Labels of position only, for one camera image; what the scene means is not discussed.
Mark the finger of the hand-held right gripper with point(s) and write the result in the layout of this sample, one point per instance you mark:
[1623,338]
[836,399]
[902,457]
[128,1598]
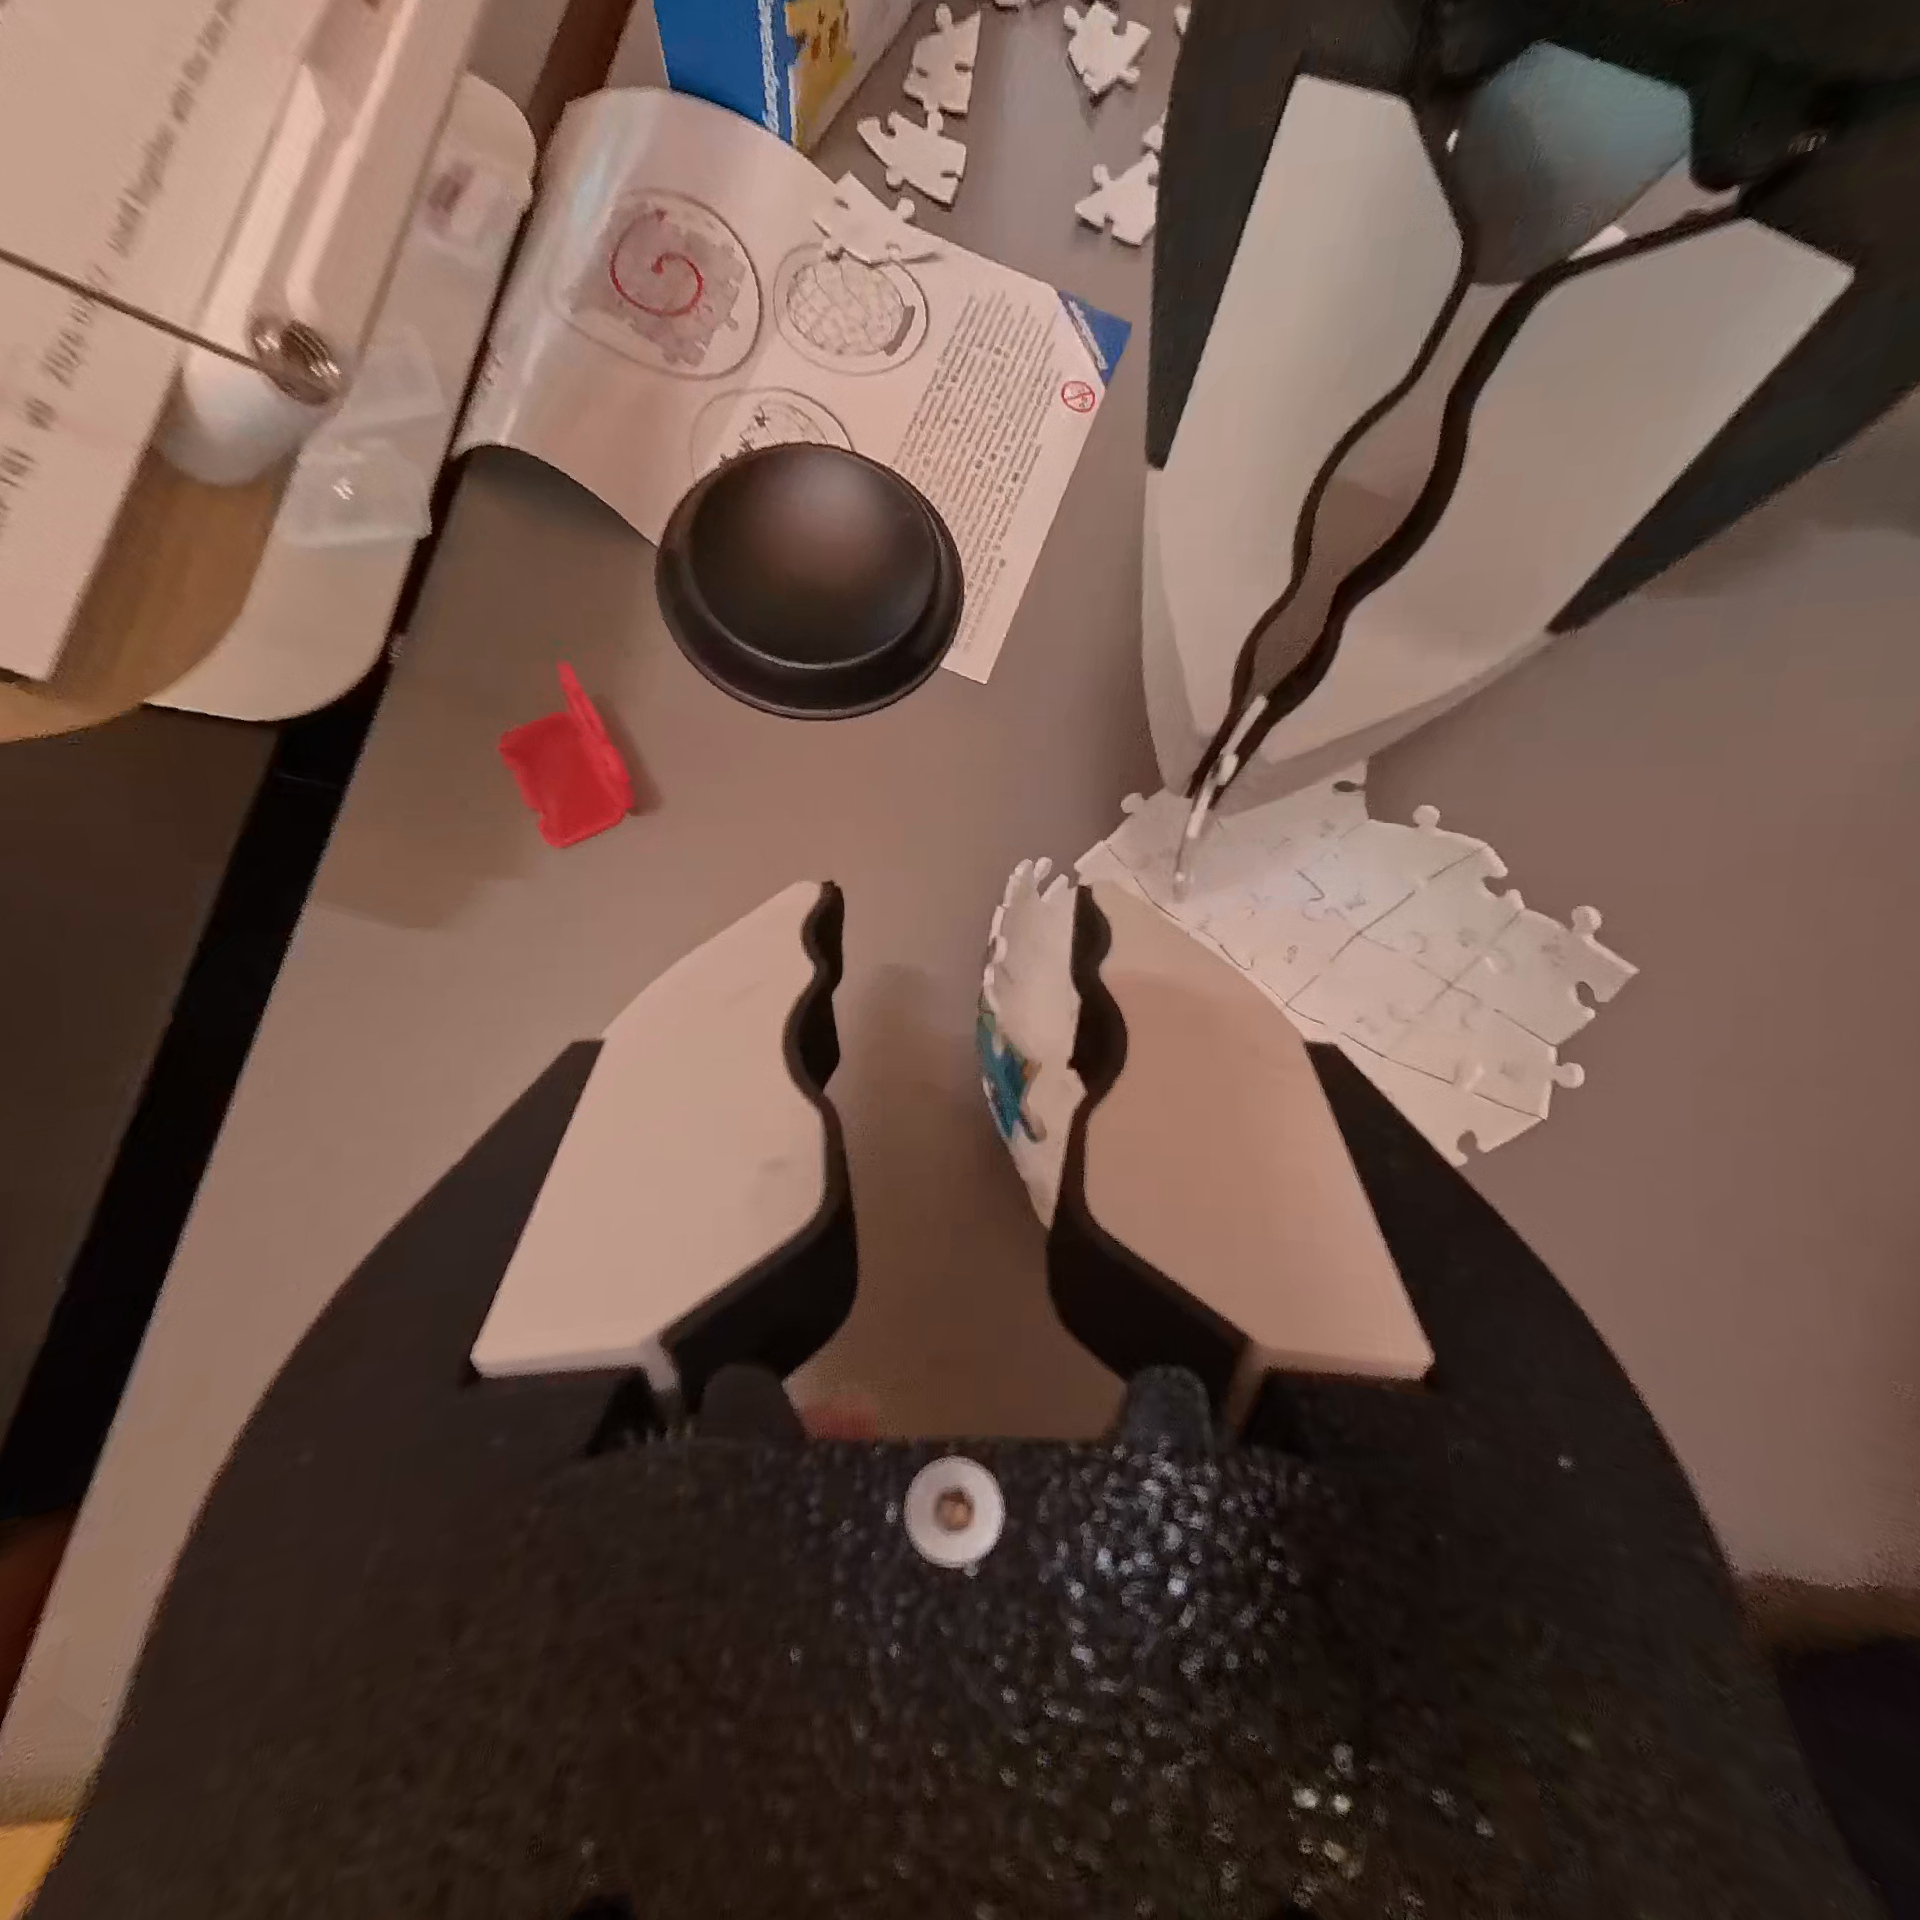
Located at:
[1576,451]
[1291,330]

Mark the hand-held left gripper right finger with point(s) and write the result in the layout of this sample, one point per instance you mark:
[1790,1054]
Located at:
[1244,1200]

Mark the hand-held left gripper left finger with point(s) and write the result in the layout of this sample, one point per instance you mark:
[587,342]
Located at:
[675,1184]

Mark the pile of puzzle pieces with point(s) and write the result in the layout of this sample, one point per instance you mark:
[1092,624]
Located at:
[915,148]

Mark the partly built white puzzle ball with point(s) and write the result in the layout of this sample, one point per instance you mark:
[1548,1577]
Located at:
[1396,945]

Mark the curved white puzzle piece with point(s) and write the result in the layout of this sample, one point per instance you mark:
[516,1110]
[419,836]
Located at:
[1220,780]

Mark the folded puzzle instruction leaflet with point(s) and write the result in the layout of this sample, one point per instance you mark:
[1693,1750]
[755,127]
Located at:
[991,390]

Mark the blue puzzle box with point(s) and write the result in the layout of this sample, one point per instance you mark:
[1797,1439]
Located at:
[750,60]

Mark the black round puzzle stand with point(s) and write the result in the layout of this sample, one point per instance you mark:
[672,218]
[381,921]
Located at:
[809,570]

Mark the red plastic case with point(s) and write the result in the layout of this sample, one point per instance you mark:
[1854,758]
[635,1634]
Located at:
[563,763]

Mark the white cardboard tray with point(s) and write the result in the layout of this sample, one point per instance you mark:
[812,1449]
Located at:
[317,628]

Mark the clear plastic case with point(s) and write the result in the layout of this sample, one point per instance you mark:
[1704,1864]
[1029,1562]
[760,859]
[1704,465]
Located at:
[352,488]
[461,202]
[395,376]

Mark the white sheet holder bar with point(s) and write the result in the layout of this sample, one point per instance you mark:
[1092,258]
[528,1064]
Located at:
[389,90]

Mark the metal spring screw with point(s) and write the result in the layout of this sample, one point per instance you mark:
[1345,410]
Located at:
[296,356]

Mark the printed instruction sheet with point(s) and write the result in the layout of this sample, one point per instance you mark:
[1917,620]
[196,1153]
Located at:
[119,148]

